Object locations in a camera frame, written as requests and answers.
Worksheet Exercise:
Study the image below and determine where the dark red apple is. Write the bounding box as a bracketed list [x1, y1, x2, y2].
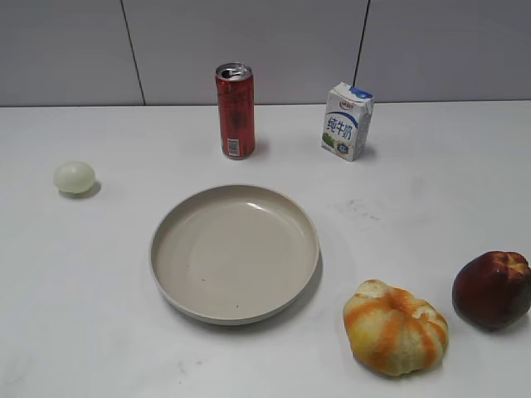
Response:
[452, 251, 530, 331]

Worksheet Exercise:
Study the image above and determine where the beige round plate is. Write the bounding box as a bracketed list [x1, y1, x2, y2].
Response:
[149, 185, 320, 326]

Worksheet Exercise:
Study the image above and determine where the red soda can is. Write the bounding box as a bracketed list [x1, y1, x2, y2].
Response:
[215, 62, 256, 159]

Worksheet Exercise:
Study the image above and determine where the white blue milk carton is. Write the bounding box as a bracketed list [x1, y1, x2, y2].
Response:
[321, 82, 373, 162]

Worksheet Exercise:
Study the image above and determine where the white egg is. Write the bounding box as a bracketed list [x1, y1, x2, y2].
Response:
[53, 161, 95, 194]

